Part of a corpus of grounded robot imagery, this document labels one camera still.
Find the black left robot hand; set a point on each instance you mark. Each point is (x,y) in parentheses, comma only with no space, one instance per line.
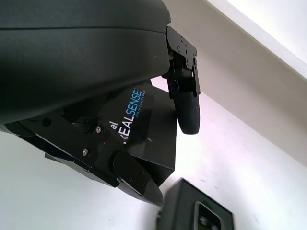
(72,60)

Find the black RealSense box lid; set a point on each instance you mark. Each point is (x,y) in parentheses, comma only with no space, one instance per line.
(153,134)

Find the black camera box base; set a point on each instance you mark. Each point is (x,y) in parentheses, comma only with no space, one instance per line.
(177,210)

